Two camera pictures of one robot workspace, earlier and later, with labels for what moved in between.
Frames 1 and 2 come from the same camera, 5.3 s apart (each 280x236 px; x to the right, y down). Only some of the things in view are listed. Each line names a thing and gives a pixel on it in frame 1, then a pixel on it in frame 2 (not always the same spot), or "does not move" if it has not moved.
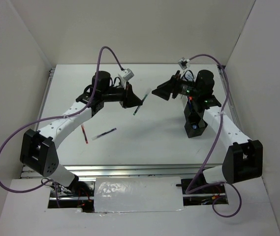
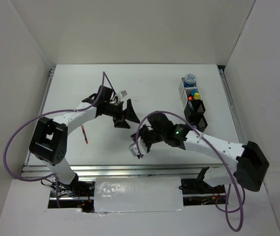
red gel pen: (84, 134) does not move
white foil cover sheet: (138, 194) does not move
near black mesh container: (195, 125) does not move
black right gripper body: (189, 89) → (150, 136)
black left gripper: (130, 100) → (128, 114)
